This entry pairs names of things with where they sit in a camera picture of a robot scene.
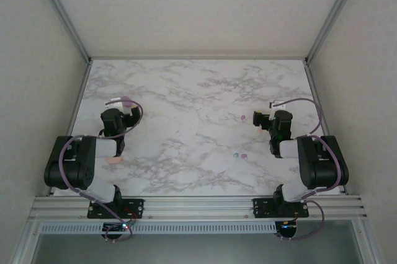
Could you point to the purple earbud charging case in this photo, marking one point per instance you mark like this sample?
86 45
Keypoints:
126 100

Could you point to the pink earbud charging case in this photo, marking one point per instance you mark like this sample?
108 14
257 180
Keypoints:
113 160

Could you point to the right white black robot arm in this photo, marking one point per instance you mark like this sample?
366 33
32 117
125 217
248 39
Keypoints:
322 165

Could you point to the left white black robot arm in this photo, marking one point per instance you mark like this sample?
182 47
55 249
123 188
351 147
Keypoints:
74 165

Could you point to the small black controller board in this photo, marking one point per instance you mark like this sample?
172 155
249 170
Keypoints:
287 225
115 227

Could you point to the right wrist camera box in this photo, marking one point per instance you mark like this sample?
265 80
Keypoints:
279 105

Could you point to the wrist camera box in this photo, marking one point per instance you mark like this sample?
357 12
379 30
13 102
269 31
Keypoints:
279 105
116 101

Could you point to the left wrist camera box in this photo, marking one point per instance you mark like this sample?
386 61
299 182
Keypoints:
116 101

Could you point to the grooved aluminium base rail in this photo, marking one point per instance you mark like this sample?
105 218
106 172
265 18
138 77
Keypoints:
198 206

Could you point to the aluminium frame post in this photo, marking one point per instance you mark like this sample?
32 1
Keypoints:
334 13
63 13

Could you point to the aluminium lower frame bar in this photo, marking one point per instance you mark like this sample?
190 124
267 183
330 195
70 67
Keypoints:
28 242
367 242

